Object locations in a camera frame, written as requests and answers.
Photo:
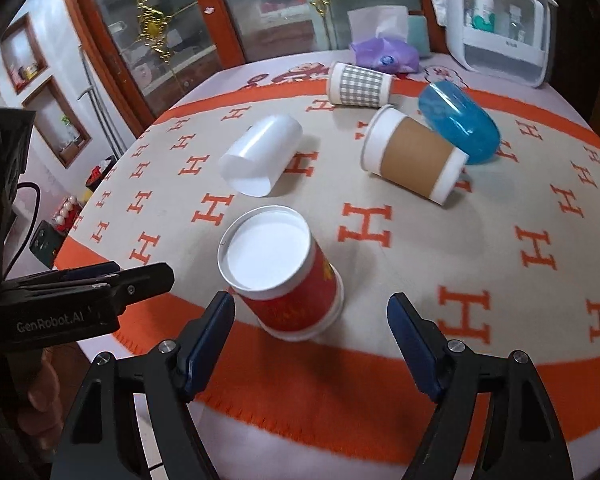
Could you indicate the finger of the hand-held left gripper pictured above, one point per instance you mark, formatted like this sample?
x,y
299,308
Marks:
x,y
145,282
80,273

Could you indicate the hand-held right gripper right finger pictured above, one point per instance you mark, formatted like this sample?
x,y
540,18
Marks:
x,y
414,342

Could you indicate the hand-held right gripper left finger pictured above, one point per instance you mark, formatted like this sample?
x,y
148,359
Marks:
x,y
209,341

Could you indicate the red paper cup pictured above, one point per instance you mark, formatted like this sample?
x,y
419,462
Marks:
x,y
290,305

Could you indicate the white plastic cup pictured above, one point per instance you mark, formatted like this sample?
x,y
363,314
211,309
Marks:
x,y
260,155

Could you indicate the brown sleeved paper cup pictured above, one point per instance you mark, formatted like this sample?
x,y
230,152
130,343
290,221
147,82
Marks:
x,y
415,155

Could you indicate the blue plastic cup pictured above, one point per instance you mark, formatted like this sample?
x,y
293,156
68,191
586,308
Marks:
x,y
460,120

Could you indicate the grey checked paper cup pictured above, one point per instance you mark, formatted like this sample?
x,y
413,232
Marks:
x,y
360,85

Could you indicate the person's left hand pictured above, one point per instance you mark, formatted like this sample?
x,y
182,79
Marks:
x,y
42,395

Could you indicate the dark green phone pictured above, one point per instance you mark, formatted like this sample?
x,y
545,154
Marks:
x,y
47,245

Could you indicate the tray of eggs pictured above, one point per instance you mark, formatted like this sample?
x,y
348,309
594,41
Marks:
x,y
69,215

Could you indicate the wooden glass door cabinet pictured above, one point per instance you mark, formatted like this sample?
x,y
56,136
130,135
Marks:
x,y
227,10

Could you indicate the purple tissue pack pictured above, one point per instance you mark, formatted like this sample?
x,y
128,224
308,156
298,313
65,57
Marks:
x,y
385,57

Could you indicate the white storage case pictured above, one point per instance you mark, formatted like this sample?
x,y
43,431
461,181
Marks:
x,y
500,60

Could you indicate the teal box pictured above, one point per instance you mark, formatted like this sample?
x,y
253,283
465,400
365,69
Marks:
x,y
419,35

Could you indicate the dark wooden furniture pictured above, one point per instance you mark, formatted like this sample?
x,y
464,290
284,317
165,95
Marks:
x,y
595,85

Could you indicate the white tissue sheet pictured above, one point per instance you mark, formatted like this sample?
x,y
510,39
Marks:
x,y
377,22

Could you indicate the clear small bottle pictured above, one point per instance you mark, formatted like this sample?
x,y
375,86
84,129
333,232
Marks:
x,y
516,22

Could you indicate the white and green bottle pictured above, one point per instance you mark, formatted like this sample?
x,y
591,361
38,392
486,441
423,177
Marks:
x,y
482,12

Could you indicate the wooden framed wall niche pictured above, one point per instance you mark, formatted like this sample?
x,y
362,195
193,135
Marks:
x,y
24,55
60,125

